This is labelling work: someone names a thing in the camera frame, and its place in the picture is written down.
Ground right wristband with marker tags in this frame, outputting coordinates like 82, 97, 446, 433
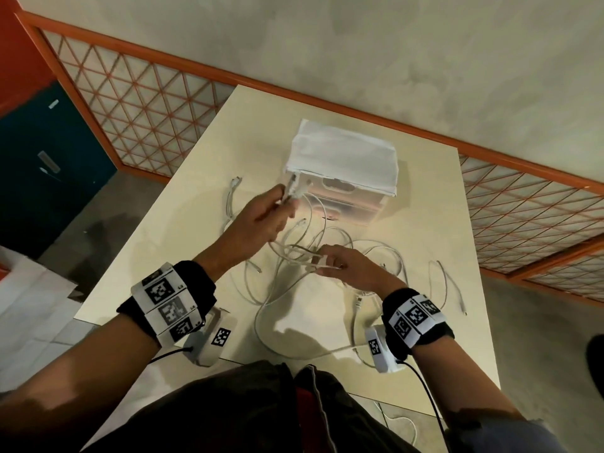
381, 288, 456, 362

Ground black round object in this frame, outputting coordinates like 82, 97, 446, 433
585, 333, 604, 388

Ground left wristband with marker tags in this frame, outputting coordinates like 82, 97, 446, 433
116, 260, 218, 350

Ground orange lattice fence panel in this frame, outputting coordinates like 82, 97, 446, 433
459, 145, 604, 308
18, 10, 238, 185

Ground black camera cable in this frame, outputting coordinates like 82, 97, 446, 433
395, 357, 450, 441
149, 346, 194, 366

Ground black left camera cable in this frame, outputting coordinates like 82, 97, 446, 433
149, 346, 194, 366

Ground black right camera cable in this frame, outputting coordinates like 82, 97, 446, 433
395, 357, 450, 441

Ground white sheets on floor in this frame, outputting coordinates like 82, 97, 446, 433
0, 244, 85, 355

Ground thin white cable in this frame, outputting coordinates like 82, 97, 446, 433
428, 260, 469, 318

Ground white cable under table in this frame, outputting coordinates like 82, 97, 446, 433
372, 401, 419, 447

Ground tangle of white cables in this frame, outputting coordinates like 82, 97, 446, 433
244, 217, 407, 362

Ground teal cabinet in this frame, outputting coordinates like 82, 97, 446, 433
0, 79, 119, 261

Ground person's right hand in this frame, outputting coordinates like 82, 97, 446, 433
315, 244, 407, 300

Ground person's grey sleeve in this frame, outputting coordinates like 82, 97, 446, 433
445, 416, 565, 453

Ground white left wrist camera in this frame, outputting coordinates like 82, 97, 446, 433
183, 308, 235, 368

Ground person's left forearm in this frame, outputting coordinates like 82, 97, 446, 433
0, 310, 189, 453

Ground person's right forearm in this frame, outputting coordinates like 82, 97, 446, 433
410, 331, 525, 433

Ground clear plastic storage box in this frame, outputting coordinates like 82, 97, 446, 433
282, 171, 394, 228

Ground short white cable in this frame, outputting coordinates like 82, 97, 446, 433
221, 176, 244, 237

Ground white network cable with plug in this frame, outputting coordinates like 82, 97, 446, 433
281, 172, 332, 260

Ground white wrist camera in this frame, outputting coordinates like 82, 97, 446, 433
183, 308, 235, 368
363, 325, 407, 374

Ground person's dark clothing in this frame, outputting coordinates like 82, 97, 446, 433
84, 359, 422, 453

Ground wristband with marker tags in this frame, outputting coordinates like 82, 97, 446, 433
381, 288, 456, 362
116, 260, 218, 350

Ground person's left hand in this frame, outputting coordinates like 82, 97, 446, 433
196, 185, 297, 283

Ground white cloth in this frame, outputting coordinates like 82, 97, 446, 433
285, 119, 400, 199

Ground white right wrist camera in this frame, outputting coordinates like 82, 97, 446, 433
363, 325, 407, 374

